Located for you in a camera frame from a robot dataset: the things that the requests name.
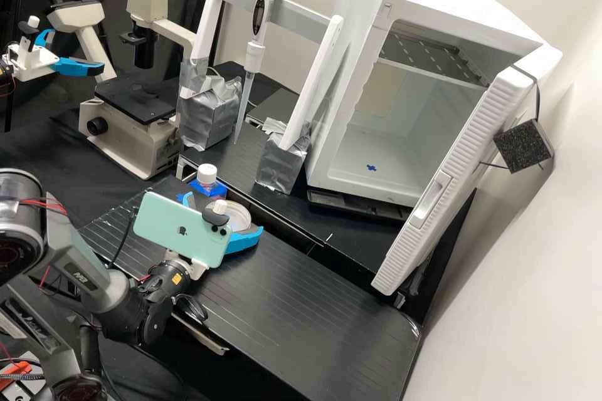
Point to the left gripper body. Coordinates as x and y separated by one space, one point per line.
35 61

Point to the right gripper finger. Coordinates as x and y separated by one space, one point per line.
245 244
188 196

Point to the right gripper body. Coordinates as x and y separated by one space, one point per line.
199 270

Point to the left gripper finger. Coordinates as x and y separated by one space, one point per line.
75 66
42 38

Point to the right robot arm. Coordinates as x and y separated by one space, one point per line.
70 269

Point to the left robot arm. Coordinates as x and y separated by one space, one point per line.
4 73

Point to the small bottle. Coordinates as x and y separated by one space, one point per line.
207 178

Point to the petri dish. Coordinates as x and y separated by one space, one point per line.
238 216

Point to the blue bottle holder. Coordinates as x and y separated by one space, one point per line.
221 193

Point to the black platform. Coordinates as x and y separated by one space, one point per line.
291 311
277 106

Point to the cream microscope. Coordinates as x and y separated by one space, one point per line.
127 133

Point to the white pipette stand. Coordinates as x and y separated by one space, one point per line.
310 91

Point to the pipette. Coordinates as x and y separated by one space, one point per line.
259 15

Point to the incubator door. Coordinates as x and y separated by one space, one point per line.
451 175

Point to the white incubator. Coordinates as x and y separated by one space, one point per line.
367 20

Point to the right wrist camera phone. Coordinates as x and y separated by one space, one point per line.
178 227

